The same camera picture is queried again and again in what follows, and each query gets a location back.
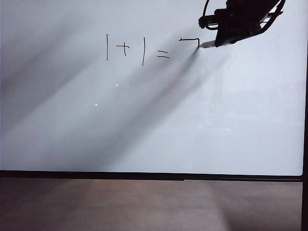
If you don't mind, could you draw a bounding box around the white marker pen black tip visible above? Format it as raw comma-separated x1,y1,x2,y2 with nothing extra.
198,40,217,50

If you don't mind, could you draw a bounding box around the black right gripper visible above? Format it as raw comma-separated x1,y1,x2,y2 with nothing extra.
198,0,265,48

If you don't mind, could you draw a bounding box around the black looped cable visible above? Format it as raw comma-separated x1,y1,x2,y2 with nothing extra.
203,0,218,31

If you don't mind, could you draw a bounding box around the white whiteboard with black frame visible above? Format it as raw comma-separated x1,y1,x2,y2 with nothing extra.
0,0,308,231

